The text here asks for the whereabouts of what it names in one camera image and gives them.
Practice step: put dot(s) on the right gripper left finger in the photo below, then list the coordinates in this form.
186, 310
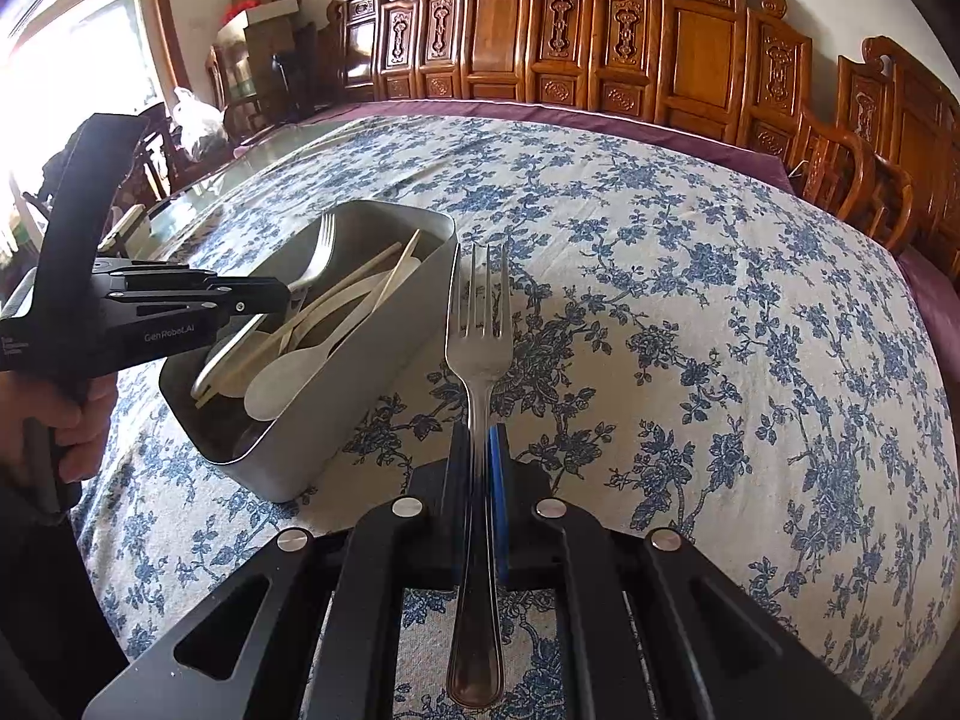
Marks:
356, 582

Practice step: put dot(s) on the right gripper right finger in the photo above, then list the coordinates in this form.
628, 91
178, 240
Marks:
595, 575

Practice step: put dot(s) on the steel fork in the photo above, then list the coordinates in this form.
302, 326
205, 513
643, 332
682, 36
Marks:
478, 347

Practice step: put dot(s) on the grey metal rectangular tray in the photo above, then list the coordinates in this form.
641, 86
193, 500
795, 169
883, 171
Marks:
278, 459

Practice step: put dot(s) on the stacked cardboard boxes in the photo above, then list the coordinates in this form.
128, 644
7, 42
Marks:
246, 45

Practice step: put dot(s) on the steel spoon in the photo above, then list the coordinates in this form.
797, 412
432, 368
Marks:
322, 253

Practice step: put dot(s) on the purple armchair cushion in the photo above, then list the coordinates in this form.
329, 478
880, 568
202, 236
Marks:
938, 304

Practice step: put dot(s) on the blue floral tablecloth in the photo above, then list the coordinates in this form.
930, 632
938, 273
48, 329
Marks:
692, 349

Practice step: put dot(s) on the carved wooden bench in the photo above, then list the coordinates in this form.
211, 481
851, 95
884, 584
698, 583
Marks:
730, 70

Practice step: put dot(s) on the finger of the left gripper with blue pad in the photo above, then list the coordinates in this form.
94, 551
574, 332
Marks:
247, 296

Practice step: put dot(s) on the white plastic bag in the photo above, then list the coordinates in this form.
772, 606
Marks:
202, 125

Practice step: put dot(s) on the person's left hand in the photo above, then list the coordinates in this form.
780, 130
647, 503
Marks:
82, 430

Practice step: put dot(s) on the wooden chopstick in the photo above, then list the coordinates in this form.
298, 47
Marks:
233, 363
400, 271

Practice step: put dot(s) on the carved wooden armchair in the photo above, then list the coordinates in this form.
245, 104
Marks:
888, 164

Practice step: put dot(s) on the purple bench cushion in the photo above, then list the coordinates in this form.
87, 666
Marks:
761, 166

